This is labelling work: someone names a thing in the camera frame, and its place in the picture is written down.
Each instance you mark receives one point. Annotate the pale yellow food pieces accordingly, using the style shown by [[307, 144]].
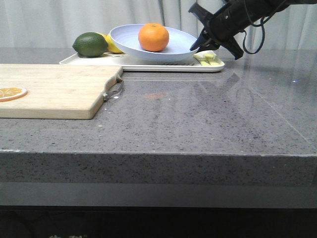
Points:
[[207, 59]]

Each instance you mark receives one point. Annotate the green lime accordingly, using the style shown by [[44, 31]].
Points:
[[90, 44]]

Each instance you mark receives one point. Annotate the orange fruit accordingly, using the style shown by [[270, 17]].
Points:
[[153, 37]]

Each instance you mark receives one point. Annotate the white tray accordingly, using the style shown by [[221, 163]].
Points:
[[129, 63]]

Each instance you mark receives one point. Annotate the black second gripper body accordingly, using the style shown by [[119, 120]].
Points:
[[223, 25]]

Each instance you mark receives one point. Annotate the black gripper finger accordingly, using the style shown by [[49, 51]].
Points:
[[204, 42]]

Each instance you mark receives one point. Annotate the black second robot arm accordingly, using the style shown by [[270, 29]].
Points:
[[258, 12]]

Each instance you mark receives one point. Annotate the orange slice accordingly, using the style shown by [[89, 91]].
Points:
[[12, 93]]

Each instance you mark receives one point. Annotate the wooden cutting board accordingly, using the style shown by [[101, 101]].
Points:
[[57, 91]]

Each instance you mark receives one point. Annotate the light blue plate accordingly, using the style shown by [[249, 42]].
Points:
[[125, 38]]

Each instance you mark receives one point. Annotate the yellow lemon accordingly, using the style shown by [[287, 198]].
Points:
[[111, 45]]

